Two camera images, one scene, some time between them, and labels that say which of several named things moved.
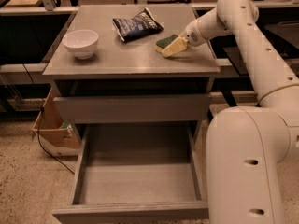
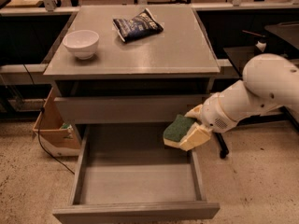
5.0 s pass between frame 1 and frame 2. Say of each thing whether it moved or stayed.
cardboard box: stayed
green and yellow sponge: moved
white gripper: moved
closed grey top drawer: stayed
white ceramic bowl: stayed
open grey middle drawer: stayed
